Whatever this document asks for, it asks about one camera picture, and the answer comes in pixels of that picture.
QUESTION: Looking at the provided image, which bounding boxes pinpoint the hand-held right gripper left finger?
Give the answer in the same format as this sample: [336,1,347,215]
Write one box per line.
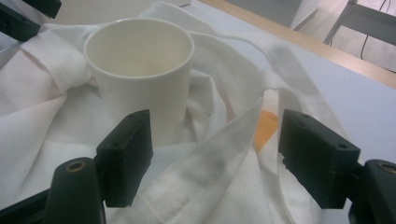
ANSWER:
[95,108,154,209]

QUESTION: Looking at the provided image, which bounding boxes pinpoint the white paper cup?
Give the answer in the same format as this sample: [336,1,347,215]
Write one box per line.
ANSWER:
[83,17,196,147]

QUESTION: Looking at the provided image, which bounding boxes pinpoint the white cabinet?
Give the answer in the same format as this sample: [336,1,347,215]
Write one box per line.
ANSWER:
[223,0,319,31]

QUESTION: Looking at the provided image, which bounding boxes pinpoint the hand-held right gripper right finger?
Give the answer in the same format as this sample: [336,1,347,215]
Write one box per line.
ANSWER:
[277,108,361,210]

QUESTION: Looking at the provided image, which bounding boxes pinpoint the white metal desk frame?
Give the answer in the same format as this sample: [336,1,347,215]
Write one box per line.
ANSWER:
[322,0,396,47]

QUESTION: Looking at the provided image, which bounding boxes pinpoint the white tote bag coloured patches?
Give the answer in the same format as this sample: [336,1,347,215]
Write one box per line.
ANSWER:
[0,1,354,224]

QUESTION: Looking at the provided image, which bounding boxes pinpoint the white storage box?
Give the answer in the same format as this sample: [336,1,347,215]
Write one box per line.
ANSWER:
[29,0,192,28]

